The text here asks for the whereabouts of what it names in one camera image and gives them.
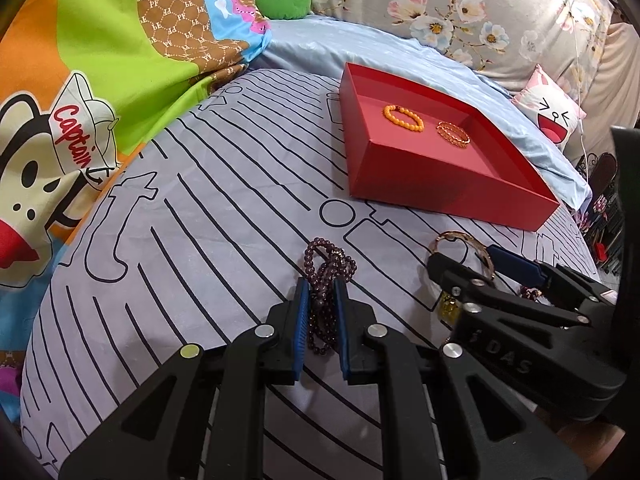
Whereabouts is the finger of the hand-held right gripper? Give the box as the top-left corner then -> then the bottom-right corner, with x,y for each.
487,245 -> 619,314
427,252 -> 592,330

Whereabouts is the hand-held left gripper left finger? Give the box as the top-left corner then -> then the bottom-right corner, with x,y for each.
59,277 -> 311,480

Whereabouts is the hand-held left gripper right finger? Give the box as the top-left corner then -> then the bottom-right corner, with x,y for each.
332,277 -> 588,480

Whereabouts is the purple bead necklace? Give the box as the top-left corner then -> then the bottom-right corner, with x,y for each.
302,238 -> 358,356

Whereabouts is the thin gold bangle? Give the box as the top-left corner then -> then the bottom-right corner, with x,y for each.
432,231 -> 497,283

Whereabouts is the brown bead bracelet gold charm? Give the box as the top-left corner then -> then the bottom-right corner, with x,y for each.
437,285 -> 546,322

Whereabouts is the red cardboard box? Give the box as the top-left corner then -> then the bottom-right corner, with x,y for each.
339,62 -> 561,233

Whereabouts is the dark metal chair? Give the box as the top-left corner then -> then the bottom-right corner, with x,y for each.
575,152 -> 621,271

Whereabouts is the pink cat face pillow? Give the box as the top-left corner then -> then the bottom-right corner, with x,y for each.
511,64 -> 586,153

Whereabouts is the beige curtain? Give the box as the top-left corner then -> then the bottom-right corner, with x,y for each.
580,20 -> 640,131

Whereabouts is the cartoon monkey printed quilt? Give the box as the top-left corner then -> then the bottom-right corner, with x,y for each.
0,0 -> 273,426

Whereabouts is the wide gold chain bangle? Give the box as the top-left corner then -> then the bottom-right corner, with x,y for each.
435,121 -> 472,150

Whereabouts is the white cable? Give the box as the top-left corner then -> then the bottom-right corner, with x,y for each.
560,0 -> 588,161

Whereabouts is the orange bead bracelet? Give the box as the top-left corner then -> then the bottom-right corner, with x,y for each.
382,104 -> 426,133

